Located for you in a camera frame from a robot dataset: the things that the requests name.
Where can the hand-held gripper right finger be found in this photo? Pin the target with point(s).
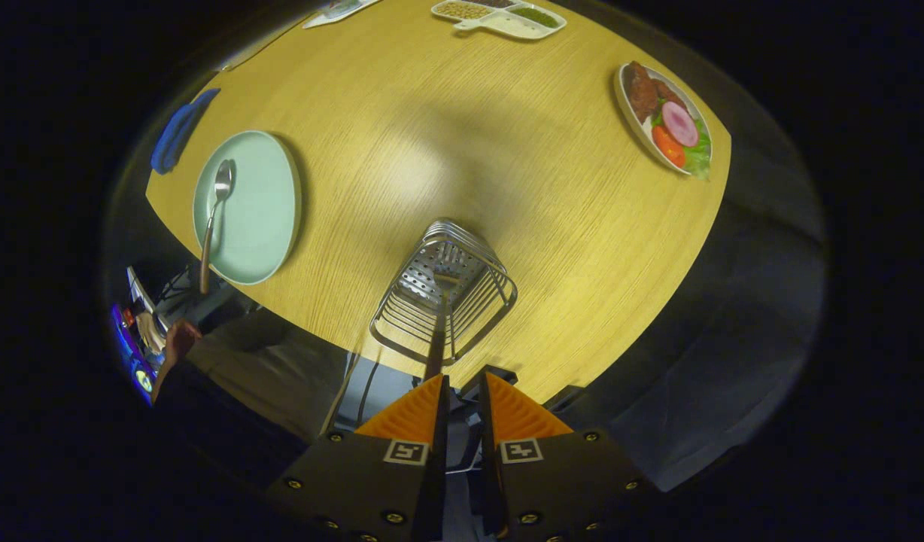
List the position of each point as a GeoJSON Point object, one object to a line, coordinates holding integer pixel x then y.
{"type": "Point", "coordinates": [490, 482]}

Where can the white square coaster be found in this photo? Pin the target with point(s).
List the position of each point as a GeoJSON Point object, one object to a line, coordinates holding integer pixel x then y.
{"type": "Point", "coordinates": [334, 11]}

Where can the pale table leg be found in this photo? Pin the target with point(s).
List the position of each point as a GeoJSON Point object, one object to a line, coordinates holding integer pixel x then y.
{"type": "Point", "coordinates": [341, 393]}

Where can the pale green plate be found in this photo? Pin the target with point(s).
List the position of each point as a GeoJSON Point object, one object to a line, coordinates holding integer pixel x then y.
{"type": "Point", "coordinates": [259, 203]}

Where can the pink ham slice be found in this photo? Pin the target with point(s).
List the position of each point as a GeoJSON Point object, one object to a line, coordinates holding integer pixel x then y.
{"type": "Point", "coordinates": [680, 124]}

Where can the blue folded cloth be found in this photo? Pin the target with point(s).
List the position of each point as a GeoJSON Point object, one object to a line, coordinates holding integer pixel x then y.
{"type": "Point", "coordinates": [177, 132]}

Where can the white divided dish of beans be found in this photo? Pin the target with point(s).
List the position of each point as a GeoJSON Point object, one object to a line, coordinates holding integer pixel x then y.
{"type": "Point", "coordinates": [507, 21]}

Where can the black table bracket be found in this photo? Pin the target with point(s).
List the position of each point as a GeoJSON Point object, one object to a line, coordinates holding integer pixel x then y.
{"type": "Point", "coordinates": [563, 397]}
{"type": "Point", "coordinates": [496, 375]}

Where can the brown meat pieces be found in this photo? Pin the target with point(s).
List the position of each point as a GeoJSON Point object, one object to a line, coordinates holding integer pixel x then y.
{"type": "Point", "coordinates": [644, 90]}

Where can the person's khaki trousers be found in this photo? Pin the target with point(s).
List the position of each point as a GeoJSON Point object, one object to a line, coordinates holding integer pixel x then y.
{"type": "Point", "coordinates": [274, 376]}

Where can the red tomato slice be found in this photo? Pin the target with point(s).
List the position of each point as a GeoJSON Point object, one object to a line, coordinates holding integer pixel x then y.
{"type": "Point", "coordinates": [669, 147]}

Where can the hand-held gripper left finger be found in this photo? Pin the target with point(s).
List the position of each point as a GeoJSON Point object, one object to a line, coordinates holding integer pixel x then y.
{"type": "Point", "coordinates": [439, 482]}

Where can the lit computer screen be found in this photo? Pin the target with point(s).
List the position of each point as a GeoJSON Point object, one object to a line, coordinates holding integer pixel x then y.
{"type": "Point", "coordinates": [131, 354]}

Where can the green lettuce leaf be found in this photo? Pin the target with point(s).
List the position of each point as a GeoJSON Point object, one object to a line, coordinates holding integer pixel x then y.
{"type": "Point", "coordinates": [699, 158]}

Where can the white plate of food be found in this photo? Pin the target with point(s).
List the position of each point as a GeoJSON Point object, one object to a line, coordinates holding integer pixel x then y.
{"type": "Point", "coordinates": [642, 124]}

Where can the person's dark top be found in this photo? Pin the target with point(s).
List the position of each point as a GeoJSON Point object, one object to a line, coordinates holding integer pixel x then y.
{"type": "Point", "coordinates": [221, 429]}

